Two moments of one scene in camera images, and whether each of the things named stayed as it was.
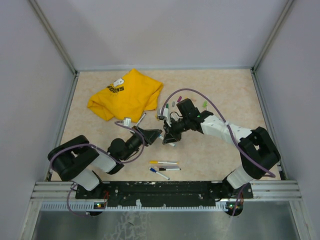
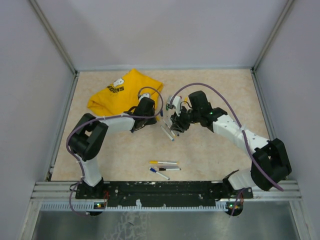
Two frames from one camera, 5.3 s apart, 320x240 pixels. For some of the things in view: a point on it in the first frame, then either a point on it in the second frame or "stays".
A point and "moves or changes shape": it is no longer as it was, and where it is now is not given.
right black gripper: x=170 y=135 -> x=178 y=123
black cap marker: x=169 y=169 stays
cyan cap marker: x=162 y=138 moves or changes shape
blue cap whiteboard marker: x=161 y=174 stays
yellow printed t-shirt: x=127 y=97 stays
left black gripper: x=150 y=135 -> x=152 y=121
